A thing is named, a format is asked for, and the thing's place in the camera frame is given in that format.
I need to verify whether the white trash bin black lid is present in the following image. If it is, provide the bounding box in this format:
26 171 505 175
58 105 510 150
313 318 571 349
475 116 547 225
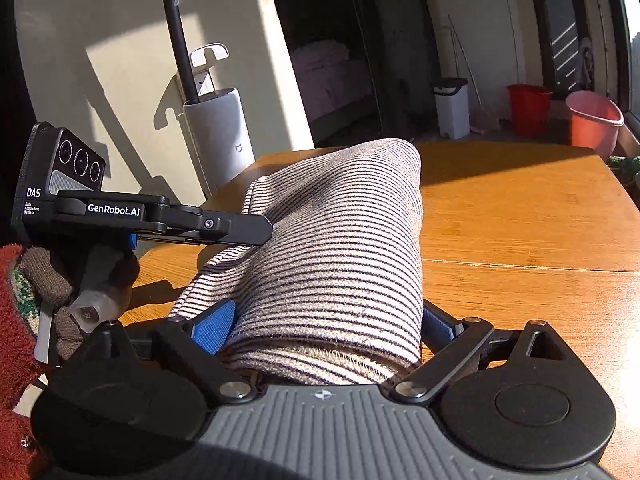
432 77 471 140

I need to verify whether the red bucket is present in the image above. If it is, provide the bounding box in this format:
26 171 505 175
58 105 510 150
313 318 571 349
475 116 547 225
507 84 554 137

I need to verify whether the black window frame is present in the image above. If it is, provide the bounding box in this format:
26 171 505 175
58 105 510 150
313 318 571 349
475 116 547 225
599 0 640 127

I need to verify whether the pink bucket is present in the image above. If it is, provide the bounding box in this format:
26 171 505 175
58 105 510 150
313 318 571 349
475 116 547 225
566 91 625 162

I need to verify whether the striped grey garment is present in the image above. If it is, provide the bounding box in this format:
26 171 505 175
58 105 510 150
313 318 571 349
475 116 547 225
167 137 427 387

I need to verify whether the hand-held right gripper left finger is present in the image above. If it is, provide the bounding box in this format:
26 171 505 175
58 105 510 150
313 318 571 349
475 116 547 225
70 299 258 407

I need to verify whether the dark door with glass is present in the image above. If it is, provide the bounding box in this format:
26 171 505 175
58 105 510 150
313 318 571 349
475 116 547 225
527 0 597 97

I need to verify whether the white floor washer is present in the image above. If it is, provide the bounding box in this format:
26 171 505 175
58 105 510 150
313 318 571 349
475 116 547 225
159 0 257 197

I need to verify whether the person's left hand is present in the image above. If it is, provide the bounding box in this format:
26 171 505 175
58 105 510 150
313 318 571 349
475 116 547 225
19 245 142 362

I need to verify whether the bed with pink blanket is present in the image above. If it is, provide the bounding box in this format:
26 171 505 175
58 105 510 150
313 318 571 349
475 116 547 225
292 40 374 127

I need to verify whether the large leaf potted plant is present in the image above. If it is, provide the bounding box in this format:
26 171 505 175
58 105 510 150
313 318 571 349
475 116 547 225
606 155 640 184

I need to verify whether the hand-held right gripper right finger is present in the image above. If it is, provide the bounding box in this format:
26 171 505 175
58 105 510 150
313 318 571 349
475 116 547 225
393 302 567 406

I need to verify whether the hanging grey cloth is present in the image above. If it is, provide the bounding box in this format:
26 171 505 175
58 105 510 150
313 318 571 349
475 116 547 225
577 37 597 92

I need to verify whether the white tall cabinet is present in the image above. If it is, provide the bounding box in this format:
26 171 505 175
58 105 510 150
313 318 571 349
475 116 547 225
420 0 522 122

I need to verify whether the white wall hook bracket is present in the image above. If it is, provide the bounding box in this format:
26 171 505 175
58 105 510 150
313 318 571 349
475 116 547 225
175 44 231 99

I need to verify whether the broom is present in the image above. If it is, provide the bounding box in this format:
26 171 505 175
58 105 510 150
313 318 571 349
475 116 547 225
446 14 502 134

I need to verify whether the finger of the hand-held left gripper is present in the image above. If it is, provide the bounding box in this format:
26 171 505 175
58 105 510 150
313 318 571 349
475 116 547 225
149 203 274 248

